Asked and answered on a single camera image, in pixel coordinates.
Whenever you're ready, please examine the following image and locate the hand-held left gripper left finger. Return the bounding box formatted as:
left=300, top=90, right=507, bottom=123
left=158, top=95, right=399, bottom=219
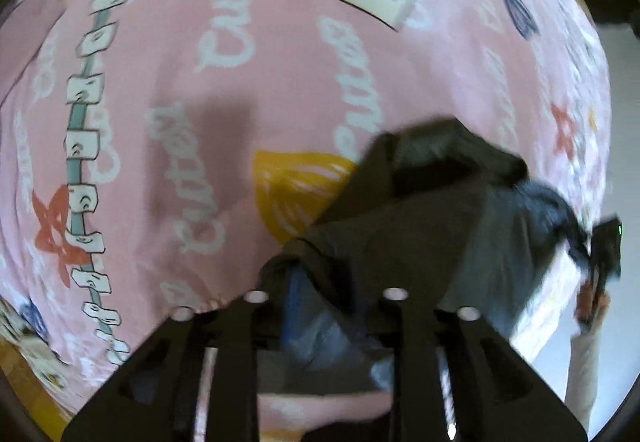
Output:
left=60, top=269, right=308, bottom=442

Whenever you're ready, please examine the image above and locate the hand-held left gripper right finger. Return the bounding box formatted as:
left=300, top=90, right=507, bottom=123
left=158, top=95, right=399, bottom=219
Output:
left=381, top=287, right=590, bottom=442

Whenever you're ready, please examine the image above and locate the black leather jacket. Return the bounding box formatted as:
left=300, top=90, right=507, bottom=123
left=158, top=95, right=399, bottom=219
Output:
left=257, top=117, right=592, bottom=394

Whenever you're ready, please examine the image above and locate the person's right forearm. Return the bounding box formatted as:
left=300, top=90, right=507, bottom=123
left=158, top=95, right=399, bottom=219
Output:
left=565, top=292, right=612, bottom=418

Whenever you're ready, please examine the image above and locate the pink printed blanket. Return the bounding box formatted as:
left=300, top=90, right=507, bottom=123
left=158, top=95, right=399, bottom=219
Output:
left=0, top=0, right=613, bottom=434

